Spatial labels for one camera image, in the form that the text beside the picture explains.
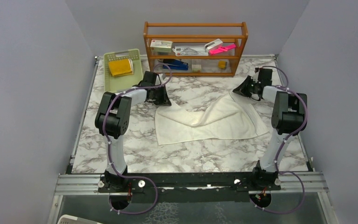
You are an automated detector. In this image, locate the yellow brown bear towel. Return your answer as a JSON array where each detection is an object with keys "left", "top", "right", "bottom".
[{"left": 108, "top": 58, "right": 134, "bottom": 77}]

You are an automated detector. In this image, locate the cream white towel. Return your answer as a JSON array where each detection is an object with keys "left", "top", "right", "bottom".
[{"left": 155, "top": 92, "right": 269, "bottom": 145}]

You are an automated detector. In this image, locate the green plastic basket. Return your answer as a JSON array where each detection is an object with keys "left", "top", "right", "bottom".
[{"left": 103, "top": 49, "right": 143, "bottom": 92}]

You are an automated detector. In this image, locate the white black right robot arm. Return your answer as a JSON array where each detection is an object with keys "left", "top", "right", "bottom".
[{"left": 233, "top": 66, "right": 308, "bottom": 190}]

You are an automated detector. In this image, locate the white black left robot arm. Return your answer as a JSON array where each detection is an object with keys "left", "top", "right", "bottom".
[{"left": 95, "top": 71, "right": 171, "bottom": 192}]

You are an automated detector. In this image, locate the blue black stapler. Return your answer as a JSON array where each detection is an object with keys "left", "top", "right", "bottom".
[{"left": 162, "top": 59, "right": 188, "bottom": 70}]

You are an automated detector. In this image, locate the white green box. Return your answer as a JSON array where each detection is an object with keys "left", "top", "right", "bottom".
[{"left": 150, "top": 39, "right": 173, "bottom": 53}]

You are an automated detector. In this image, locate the small yellow block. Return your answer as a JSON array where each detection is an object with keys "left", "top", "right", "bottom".
[{"left": 218, "top": 61, "right": 227, "bottom": 70}]

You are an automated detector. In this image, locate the small white eraser box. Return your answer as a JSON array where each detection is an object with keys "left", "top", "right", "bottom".
[{"left": 191, "top": 59, "right": 202, "bottom": 73}]

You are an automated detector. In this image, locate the wooden shelf rack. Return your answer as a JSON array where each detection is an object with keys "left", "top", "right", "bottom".
[{"left": 143, "top": 21, "right": 248, "bottom": 77}]

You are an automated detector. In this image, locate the white stapler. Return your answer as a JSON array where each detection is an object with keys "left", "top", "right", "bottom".
[{"left": 204, "top": 39, "right": 223, "bottom": 52}]

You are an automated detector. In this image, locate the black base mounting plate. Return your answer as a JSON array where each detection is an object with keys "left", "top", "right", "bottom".
[{"left": 97, "top": 172, "right": 281, "bottom": 209}]

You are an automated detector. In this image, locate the white tray corner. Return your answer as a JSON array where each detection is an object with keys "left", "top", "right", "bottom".
[{"left": 57, "top": 215, "right": 101, "bottom": 224}]

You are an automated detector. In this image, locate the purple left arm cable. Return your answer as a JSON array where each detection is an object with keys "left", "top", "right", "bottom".
[{"left": 102, "top": 63, "right": 173, "bottom": 216}]

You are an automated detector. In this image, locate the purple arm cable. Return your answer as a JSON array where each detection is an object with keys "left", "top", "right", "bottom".
[
  {"left": 249, "top": 65, "right": 309, "bottom": 215},
  {"left": 102, "top": 63, "right": 173, "bottom": 216}
]

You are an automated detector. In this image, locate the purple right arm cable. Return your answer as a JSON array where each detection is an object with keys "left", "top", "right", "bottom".
[{"left": 249, "top": 65, "right": 309, "bottom": 215}]

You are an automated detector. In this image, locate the aluminium rail frame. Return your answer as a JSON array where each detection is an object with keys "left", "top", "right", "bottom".
[{"left": 54, "top": 171, "right": 337, "bottom": 224}]

